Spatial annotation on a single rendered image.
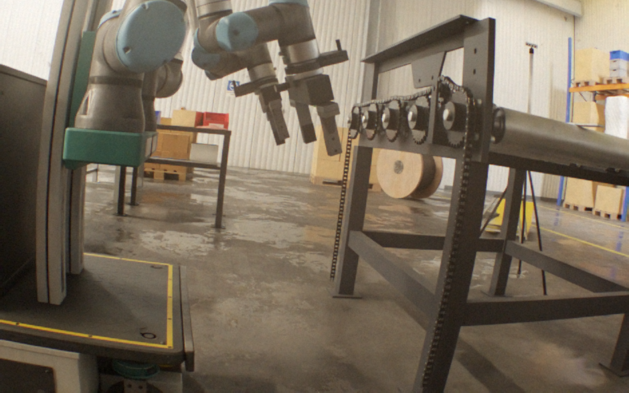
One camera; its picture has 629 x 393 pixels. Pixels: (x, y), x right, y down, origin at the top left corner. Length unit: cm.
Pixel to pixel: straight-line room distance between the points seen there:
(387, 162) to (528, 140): 736
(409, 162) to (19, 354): 785
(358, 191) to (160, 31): 188
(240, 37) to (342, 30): 1155
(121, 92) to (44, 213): 35
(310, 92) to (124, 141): 36
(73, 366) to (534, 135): 134
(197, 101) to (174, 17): 1113
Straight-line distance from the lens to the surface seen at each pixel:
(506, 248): 295
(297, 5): 100
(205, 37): 106
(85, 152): 93
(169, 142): 733
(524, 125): 151
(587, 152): 168
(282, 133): 139
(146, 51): 82
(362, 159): 255
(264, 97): 142
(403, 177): 855
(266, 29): 96
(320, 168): 932
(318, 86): 99
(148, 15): 82
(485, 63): 143
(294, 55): 100
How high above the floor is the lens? 74
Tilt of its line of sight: 5 degrees down
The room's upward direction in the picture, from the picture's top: 7 degrees clockwise
